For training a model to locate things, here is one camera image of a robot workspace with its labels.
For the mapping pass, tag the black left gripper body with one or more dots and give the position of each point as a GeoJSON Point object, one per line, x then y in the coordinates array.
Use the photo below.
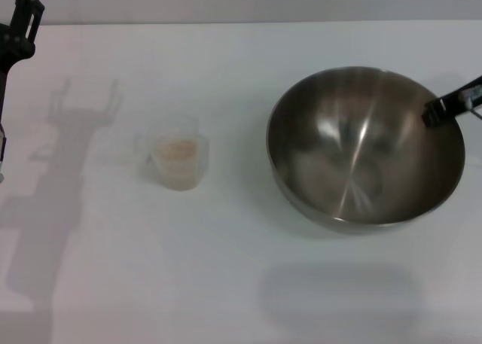
{"type": "Point", "coordinates": [11, 46]}

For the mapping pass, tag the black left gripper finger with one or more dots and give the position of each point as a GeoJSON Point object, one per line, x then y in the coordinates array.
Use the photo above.
{"type": "Point", "coordinates": [36, 11]}

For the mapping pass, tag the clear plastic measuring cup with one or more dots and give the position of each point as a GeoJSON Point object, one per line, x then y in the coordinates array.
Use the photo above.
{"type": "Point", "coordinates": [180, 178]}

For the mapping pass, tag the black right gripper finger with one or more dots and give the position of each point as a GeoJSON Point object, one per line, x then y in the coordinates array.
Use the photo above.
{"type": "Point", "coordinates": [437, 112]}

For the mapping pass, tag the white rice grains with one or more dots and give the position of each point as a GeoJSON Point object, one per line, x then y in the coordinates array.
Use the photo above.
{"type": "Point", "coordinates": [175, 150]}

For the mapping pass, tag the stainless steel bowl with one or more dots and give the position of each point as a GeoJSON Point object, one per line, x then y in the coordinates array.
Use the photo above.
{"type": "Point", "coordinates": [339, 152]}

